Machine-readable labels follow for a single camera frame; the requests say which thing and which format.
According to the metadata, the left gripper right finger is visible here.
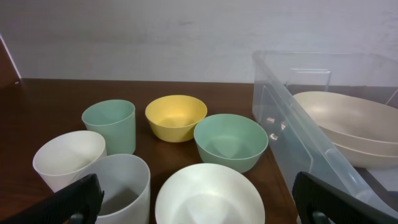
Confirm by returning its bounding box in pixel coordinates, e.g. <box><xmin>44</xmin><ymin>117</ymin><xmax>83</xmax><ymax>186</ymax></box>
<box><xmin>292</xmin><ymin>172</ymin><xmax>397</xmax><ymax>224</ymax></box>

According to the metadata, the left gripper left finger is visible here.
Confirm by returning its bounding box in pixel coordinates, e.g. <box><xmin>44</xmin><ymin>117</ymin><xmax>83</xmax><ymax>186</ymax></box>
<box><xmin>1</xmin><ymin>174</ymin><xmax>104</xmax><ymax>224</ymax></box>

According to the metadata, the cream plate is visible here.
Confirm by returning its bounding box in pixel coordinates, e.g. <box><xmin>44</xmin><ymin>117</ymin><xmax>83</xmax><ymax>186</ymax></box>
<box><xmin>334</xmin><ymin>143</ymin><xmax>397</xmax><ymax>169</ymax></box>

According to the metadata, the beige bowl plate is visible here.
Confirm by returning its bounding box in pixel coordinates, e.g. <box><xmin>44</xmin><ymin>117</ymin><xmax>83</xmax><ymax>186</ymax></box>
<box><xmin>294</xmin><ymin>91</ymin><xmax>397</xmax><ymax>156</ymax></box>

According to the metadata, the cream cup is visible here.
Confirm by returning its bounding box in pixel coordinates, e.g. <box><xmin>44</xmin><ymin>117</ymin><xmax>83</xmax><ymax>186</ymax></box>
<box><xmin>32</xmin><ymin>130</ymin><xmax>107</xmax><ymax>192</ymax></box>

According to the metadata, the grey cup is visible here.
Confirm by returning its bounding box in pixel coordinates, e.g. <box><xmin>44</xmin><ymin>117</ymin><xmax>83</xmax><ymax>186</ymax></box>
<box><xmin>73</xmin><ymin>154</ymin><xmax>150</xmax><ymax>224</ymax></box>

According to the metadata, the white label in bin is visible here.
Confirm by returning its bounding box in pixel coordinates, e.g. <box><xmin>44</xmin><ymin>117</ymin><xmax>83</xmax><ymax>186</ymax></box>
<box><xmin>368</xmin><ymin>167</ymin><xmax>398</xmax><ymax>192</ymax></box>

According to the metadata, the green cup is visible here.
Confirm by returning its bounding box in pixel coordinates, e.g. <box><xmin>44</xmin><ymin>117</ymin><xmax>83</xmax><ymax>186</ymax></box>
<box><xmin>81</xmin><ymin>100</ymin><xmax>136</xmax><ymax>155</ymax></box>

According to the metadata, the white small bowl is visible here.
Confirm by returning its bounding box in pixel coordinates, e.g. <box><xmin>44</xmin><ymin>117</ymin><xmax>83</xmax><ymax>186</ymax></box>
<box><xmin>155</xmin><ymin>163</ymin><xmax>266</xmax><ymax>224</ymax></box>

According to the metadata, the green small bowl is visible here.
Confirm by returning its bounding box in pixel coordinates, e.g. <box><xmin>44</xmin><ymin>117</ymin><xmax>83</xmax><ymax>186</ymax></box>
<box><xmin>194</xmin><ymin>114</ymin><xmax>269</xmax><ymax>173</ymax></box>

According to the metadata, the yellow small bowl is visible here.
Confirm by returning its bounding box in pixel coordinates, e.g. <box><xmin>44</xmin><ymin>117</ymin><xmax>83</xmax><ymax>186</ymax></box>
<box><xmin>145</xmin><ymin>95</ymin><xmax>208</xmax><ymax>142</ymax></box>

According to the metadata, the clear plastic storage bin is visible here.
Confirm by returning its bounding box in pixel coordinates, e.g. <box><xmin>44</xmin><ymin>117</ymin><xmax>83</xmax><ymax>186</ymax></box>
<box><xmin>252</xmin><ymin>51</ymin><xmax>397</xmax><ymax>217</ymax></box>

